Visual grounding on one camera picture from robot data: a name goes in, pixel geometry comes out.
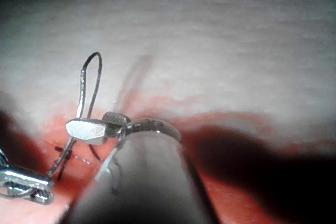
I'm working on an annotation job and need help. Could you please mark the left arm needle driver jaw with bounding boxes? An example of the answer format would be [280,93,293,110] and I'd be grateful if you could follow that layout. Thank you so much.
[0,169,55,193]
[0,188,55,206]

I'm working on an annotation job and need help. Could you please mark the right arm needle driver jaw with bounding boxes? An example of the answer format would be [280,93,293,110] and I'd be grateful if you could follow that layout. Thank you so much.
[65,118,108,145]
[101,111,132,138]

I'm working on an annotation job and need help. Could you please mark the tissue pad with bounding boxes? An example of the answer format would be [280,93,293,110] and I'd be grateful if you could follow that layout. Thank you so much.
[0,0,336,224]

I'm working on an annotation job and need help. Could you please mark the black thread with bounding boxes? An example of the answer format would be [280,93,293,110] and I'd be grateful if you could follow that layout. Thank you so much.
[54,51,103,182]

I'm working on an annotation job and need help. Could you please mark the right arm needle driver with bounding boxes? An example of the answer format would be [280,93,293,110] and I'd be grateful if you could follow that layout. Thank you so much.
[115,118,182,144]

